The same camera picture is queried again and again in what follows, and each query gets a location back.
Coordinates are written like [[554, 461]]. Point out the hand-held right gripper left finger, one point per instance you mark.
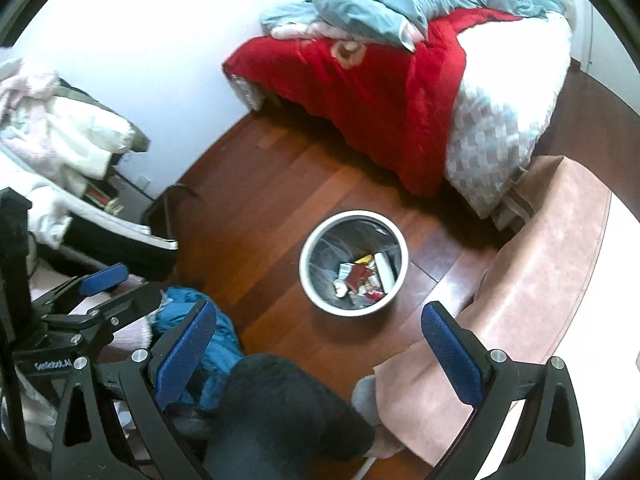
[[185, 355]]

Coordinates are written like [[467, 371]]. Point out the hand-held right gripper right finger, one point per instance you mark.
[[450, 355]]

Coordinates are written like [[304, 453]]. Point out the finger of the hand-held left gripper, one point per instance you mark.
[[125, 305], [102, 277]]

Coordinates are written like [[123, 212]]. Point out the white paper packet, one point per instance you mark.
[[386, 270]]

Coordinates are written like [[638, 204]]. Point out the red and blue carton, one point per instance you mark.
[[357, 275]]

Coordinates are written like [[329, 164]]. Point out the yellow snack packet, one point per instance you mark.
[[365, 259]]

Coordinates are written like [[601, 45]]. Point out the white round trash bin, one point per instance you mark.
[[320, 300]]

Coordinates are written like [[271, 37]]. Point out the blue crumpled garment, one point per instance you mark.
[[220, 345]]

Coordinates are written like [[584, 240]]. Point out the pink table cover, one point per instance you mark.
[[525, 280]]

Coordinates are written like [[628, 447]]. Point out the person's black trouser leg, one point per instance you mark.
[[280, 410]]

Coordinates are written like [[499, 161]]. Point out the pile of white clothes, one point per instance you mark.
[[75, 130]]

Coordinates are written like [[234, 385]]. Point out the white striped tablecloth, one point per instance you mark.
[[615, 310]]

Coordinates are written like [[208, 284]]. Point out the pale pink fleece garment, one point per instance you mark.
[[30, 80]]

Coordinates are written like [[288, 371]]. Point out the white checkered quilt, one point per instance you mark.
[[500, 125]]

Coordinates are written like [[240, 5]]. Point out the red blanket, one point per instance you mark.
[[375, 90]]

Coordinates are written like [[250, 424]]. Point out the pink floral cloth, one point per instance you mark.
[[300, 30]]

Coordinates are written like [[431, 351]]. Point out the teal blanket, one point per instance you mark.
[[400, 0]]

